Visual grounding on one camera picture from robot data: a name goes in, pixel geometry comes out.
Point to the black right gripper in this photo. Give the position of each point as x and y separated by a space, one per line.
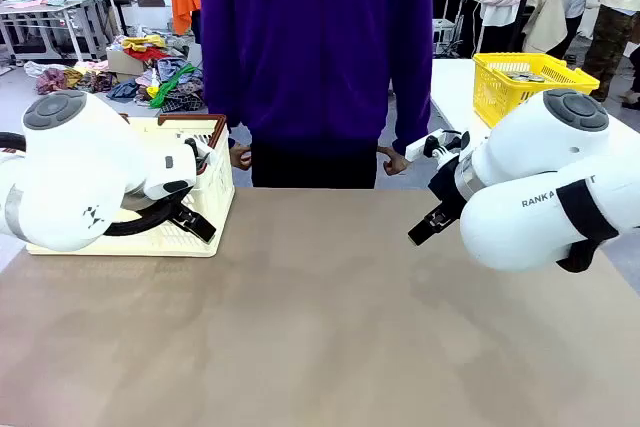
446 189

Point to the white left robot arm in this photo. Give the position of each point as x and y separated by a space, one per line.
75 172

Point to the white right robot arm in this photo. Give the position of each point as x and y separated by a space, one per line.
525 227

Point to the cream shopping basket brown rim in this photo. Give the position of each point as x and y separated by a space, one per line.
220 187

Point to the yellow plastic basket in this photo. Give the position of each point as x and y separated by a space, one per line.
500 92

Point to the person's left hand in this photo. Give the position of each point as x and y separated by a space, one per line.
397 164

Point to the person's right hand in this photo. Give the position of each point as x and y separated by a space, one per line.
242 157

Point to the white side table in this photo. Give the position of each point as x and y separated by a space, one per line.
452 92

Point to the bright green cloth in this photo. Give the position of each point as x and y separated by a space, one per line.
172 84

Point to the cardboard box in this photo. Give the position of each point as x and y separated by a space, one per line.
120 63

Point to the red cloth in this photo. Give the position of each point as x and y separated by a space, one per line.
145 53

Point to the silver can top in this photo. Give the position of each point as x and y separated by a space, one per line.
532 78

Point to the pile of mixed clothes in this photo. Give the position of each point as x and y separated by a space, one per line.
90 79

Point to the yellow cloth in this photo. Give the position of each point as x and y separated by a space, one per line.
142 41

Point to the metal equipment rack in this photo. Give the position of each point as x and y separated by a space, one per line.
442 32

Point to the person in purple hoodie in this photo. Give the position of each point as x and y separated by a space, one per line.
315 47

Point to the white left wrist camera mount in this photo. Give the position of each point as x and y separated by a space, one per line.
207 154

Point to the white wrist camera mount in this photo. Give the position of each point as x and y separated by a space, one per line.
207 154
417 148

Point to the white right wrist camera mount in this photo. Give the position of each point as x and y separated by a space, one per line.
417 148

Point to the grey frame work table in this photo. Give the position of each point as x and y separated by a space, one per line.
50 4

